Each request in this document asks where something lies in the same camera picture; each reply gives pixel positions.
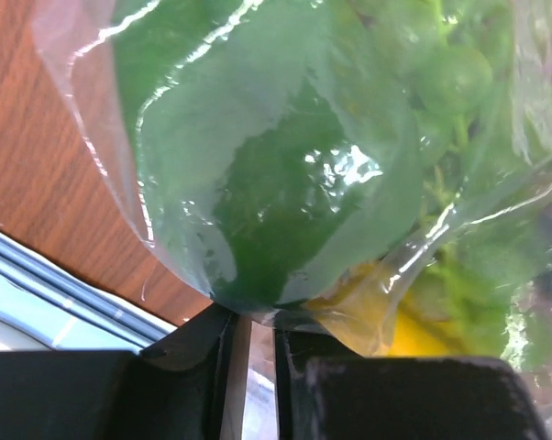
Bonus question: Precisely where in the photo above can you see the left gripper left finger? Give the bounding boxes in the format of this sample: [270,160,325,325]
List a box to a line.
[0,305,234,439]

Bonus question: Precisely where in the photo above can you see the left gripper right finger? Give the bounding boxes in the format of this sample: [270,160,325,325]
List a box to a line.
[274,321,548,439]

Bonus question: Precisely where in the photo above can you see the yellow fake bell pepper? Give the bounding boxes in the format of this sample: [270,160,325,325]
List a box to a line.
[304,260,466,358]

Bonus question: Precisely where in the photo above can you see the clear zip top bag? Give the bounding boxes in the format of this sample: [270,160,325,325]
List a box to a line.
[32,1,552,439]

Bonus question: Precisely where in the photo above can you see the green fake grapes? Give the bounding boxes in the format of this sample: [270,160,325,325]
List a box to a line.
[381,1,552,372]

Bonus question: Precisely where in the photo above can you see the dark green fake pepper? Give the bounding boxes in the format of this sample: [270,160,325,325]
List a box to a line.
[112,1,423,312]

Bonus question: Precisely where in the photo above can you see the cream floral plate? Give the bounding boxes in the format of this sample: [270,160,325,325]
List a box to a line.
[0,321,49,352]

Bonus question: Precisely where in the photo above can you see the blue checked cloth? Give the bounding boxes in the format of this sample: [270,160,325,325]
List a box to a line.
[0,232,177,353]

